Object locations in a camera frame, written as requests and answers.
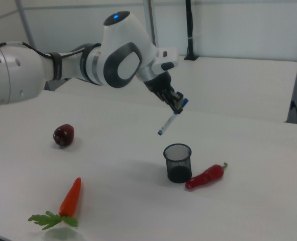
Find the orange toy carrot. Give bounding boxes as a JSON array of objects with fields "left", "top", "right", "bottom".
[{"left": 28, "top": 177, "right": 82, "bottom": 230}]

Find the red toy chili pepper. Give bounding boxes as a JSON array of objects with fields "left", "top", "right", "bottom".
[{"left": 184, "top": 162, "right": 229, "bottom": 190}]

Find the grey partition post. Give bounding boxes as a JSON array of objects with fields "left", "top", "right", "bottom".
[
  {"left": 17, "top": 0, "right": 36, "bottom": 50},
  {"left": 147, "top": 0, "right": 157, "bottom": 47}
]

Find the black power cable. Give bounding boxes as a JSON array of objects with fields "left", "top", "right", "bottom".
[{"left": 290, "top": 99, "right": 297, "bottom": 124}]

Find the red toy apple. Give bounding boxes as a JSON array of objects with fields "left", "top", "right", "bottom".
[{"left": 53, "top": 124, "right": 75, "bottom": 147}]

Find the black mesh pen cup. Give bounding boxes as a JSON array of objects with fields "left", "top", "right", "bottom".
[{"left": 163, "top": 143, "right": 193, "bottom": 184}]

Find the blue white marker pen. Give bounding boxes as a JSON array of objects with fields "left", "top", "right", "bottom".
[{"left": 157, "top": 98, "right": 189, "bottom": 137}]

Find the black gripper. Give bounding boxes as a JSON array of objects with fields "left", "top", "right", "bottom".
[{"left": 143, "top": 72, "right": 185, "bottom": 114}]

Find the black camera pole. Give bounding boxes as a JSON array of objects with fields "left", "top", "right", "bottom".
[{"left": 183, "top": 0, "right": 199, "bottom": 61}]

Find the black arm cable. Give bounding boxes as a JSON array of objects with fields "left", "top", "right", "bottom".
[{"left": 0, "top": 42, "right": 62, "bottom": 60}]

